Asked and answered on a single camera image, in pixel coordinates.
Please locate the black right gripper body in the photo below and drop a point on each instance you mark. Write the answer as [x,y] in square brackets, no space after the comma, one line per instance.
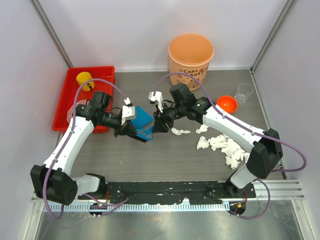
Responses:
[168,114]

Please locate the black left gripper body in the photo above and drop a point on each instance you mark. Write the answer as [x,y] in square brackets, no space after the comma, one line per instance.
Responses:
[120,130]

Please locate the blue plastic dustpan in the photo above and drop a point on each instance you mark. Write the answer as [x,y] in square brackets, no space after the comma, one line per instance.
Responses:
[142,118]

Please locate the blue hand brush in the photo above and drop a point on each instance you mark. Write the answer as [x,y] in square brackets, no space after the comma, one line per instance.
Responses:
[145,133]

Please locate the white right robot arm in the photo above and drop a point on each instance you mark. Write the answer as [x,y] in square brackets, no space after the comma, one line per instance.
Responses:
[265,153]

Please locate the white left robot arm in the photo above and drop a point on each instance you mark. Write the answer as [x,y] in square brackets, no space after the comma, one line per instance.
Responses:
[52,180]

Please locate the white paper scrap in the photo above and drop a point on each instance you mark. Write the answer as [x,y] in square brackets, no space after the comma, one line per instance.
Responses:
[234,154]
[179,132]
[218,142]
[202,143]
[203,128]

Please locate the red plastic bin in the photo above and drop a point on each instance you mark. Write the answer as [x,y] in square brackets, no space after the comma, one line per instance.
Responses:
[70,88]

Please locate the clear plastic item in bin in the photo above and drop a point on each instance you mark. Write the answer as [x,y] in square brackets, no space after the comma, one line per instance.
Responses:
[80,108]

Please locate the orange bowl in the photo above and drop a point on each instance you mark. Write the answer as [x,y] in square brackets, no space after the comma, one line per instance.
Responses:
[227,103]

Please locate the orange capybara bucket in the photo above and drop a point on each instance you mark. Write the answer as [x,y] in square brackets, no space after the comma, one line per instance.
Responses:
[190,55]

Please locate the yellow cup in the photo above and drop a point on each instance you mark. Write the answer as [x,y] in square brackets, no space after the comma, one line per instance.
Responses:
[84,78]

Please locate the clear plastic cup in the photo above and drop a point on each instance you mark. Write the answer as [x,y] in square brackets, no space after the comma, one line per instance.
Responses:
[244,91]

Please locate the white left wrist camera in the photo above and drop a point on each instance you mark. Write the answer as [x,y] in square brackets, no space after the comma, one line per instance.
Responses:
[128,111]

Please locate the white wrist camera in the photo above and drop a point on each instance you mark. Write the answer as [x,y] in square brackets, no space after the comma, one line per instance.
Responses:
[128,111]
[156,98]

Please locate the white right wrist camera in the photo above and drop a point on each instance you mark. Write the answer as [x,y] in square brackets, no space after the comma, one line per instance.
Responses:
[156,98]

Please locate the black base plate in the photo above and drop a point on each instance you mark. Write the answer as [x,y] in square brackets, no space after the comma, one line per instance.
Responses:
[172,192]

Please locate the white cable duct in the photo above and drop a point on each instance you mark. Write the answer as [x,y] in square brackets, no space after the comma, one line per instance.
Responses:
[126,208]

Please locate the aluminium rail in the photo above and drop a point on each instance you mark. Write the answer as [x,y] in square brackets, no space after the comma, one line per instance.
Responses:
[64,193]

